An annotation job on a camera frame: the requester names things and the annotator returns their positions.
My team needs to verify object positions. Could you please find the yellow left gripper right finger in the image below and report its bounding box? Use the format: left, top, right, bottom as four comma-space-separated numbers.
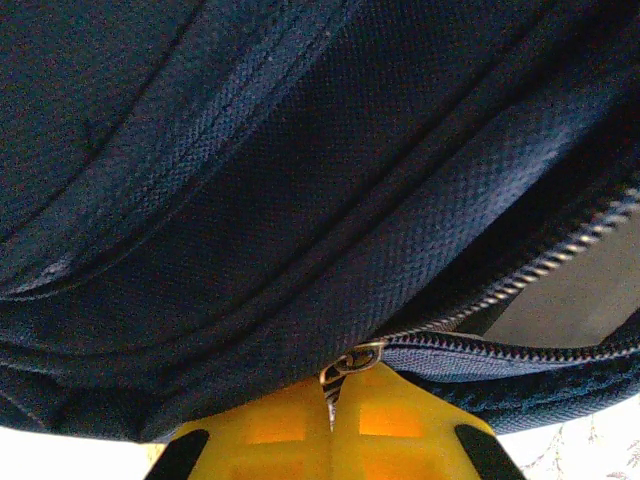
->
330, 362, 526, 480

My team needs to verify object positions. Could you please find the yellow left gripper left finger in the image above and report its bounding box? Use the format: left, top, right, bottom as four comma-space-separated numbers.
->
144, 382, 332, 480

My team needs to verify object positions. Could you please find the navy blue backpack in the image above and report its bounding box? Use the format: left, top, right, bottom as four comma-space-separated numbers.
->
0, 0, 640, 446

